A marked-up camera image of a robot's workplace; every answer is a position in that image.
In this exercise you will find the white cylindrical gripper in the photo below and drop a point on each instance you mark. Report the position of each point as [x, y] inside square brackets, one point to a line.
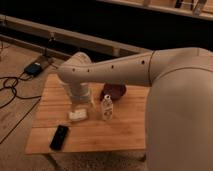
[79, 92]

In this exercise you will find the clear plastic bottle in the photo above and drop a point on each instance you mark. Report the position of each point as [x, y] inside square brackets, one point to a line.
[107, 108]

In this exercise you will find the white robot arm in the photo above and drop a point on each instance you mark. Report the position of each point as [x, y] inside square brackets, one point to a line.
[179, 107]

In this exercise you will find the white rectangular block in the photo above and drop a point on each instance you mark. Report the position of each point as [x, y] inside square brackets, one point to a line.
[78, 115]

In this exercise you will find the dark red bowl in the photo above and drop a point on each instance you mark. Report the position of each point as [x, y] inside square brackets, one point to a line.
[115, 91]

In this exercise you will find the wooden slatted table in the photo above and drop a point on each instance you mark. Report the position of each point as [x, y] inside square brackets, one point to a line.
[125, 131]

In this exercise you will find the black power adapter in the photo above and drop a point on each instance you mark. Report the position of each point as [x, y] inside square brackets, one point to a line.
[33, 69]

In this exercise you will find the black smartphone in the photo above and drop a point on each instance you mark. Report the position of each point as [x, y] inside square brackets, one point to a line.
[59, 137]

